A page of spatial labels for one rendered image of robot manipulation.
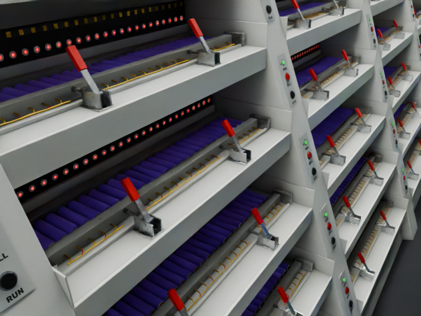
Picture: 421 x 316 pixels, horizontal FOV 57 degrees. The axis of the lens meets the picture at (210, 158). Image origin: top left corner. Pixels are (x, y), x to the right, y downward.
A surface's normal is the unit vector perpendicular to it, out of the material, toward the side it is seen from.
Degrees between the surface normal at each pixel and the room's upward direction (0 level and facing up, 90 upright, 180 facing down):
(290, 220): 21
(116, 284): 111
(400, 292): 0
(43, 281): 90
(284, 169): 90
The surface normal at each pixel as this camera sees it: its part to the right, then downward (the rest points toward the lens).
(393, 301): -0.32, -0.92
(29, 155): 0.82, 0.25
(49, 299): 0.76, -0.09
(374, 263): -0.03, -0.88
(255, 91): -0.58, 0.40
